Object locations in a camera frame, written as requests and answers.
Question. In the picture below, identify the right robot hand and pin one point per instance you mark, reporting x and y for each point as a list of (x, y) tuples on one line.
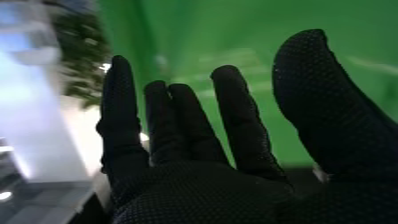
[(196, 186)]

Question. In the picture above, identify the green leafy plant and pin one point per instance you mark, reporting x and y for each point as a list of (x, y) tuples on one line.
[(83, 50)]

